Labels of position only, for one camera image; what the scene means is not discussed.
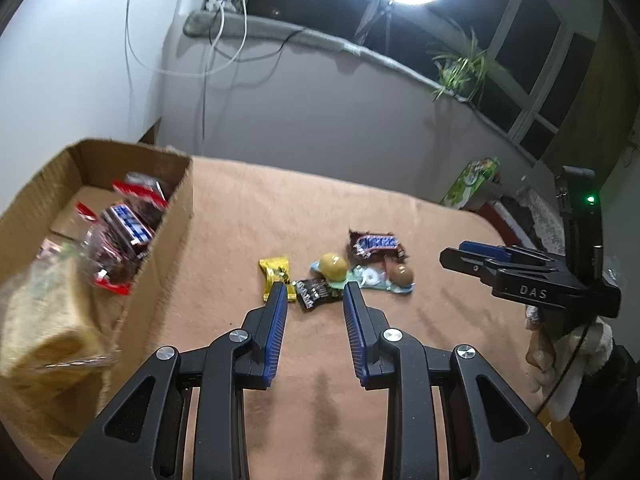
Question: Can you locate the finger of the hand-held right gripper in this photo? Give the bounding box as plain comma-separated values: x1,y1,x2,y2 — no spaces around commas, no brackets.
439,246,497,287
458,240,557,268

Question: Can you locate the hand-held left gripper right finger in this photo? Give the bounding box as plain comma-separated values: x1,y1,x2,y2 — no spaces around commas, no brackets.
341,281,581,480

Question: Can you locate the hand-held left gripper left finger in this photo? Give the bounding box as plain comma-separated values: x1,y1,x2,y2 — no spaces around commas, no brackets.
52,282,290,480

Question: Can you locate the dark candy packet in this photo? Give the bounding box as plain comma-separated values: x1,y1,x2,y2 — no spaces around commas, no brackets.
292,280,331,311

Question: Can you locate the white ring candy packet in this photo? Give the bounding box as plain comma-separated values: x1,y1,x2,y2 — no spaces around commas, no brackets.
350,265,396,291

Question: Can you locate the brown chocolate ball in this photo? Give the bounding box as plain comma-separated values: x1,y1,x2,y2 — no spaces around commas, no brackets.
387,262,416,295

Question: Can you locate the yellow candy packet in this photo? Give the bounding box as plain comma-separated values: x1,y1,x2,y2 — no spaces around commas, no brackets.
258,256,292,303

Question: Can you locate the yellow jelly cup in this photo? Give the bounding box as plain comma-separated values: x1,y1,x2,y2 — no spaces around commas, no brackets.
309,252,349,291

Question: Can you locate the brown chocolate bar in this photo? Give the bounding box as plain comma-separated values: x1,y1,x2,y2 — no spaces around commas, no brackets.
347,229,410,262

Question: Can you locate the cardboard box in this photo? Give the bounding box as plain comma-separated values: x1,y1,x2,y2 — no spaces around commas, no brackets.
0,138,195,461

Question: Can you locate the clear bag of chocolate bars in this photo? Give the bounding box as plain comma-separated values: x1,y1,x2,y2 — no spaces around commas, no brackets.
75,172,170,295

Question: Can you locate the bagged sliced bread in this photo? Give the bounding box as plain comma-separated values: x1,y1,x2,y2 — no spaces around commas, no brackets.
0,242,123,386

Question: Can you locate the red box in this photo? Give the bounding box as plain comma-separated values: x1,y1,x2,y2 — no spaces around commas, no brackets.
480,199,543,251

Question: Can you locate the white lace cloth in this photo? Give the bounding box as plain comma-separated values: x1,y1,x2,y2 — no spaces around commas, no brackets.
530,195,568,256

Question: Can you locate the green printed carton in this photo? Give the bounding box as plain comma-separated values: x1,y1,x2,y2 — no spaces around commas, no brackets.
442,157,501,208

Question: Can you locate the tan blanket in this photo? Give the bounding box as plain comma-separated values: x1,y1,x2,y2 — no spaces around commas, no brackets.
100,155,556,480

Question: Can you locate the potted spider plant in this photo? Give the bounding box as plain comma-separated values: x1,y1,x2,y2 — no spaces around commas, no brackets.
427,27,493,106

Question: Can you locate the black tripod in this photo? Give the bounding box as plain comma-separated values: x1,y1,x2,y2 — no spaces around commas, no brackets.
355,0,397,56

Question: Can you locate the grey window sill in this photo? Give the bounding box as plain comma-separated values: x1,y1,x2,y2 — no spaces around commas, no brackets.
182,10,541,161

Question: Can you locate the white cabinet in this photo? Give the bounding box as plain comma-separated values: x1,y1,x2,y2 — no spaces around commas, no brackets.
0,0,168,201

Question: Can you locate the black cable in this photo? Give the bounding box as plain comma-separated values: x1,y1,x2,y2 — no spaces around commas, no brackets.
215,27,306,63

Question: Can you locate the white cable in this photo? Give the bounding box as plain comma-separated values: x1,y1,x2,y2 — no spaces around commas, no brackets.
122,0,248,80

